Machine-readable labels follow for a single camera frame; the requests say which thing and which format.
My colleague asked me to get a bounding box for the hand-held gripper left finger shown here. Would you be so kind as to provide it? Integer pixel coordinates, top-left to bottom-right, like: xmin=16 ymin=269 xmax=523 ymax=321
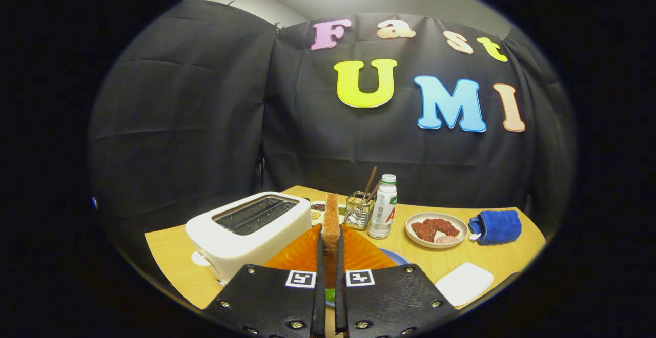
xmin=204 ymin=224 xmax=327 ymax=338

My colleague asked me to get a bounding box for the white divided dish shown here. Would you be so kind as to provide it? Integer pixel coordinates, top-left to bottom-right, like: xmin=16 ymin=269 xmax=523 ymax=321
xmin=310 ymin=201 xmax=346 ymax=226

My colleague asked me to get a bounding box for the beige round plate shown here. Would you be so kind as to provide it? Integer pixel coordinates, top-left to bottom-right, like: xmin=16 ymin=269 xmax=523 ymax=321
xmin=405 ymin=212 xmax=468 ymax=249

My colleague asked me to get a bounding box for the blue folded towel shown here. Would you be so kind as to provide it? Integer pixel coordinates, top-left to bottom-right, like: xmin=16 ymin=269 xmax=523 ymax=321
xmin=468 ymin=210 xmax=522 ymax=245

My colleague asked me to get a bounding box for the black backdrop cloth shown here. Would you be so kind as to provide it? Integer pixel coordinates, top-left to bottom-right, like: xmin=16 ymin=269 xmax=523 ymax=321
xmin=87 ymin=0 xmax=577 ymax=257

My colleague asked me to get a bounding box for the white toaster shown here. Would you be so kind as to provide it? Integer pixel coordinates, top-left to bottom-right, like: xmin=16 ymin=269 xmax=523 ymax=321
xmin=185 ymin=191 xmax=312 ymax=286

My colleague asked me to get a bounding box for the white bottle with green cap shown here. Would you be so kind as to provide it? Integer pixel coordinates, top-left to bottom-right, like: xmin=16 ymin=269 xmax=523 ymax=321
xmin=367 ymin=174 xmax=398 ymax=240

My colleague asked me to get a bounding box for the metal wire utensil holder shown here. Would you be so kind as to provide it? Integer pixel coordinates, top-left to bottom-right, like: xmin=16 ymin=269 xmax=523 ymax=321
xmin=344 ymin=191 xmax=375 ymax=231

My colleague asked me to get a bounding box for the dark red meat piece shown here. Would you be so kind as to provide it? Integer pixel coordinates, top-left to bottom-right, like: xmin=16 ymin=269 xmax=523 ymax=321
xmin=423 ymin=218 xmax=460 ymax=237
xmin=411 ymin=222 xmax=437 ymax=242

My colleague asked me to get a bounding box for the toasted bread slice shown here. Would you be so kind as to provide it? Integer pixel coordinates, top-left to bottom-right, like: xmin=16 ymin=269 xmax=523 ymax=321
xmin=321 ymin=193 xmax=342 ymax=257

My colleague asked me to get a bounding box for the blue round plate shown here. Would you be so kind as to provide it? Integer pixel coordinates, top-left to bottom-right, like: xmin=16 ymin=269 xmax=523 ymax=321
xmin=379 ymin=248 xmax=409 ymax=267

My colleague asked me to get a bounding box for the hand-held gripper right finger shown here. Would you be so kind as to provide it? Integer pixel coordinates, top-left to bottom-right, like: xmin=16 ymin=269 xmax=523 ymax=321
xmin=335 ymin=224 xmax=459 ymax=338

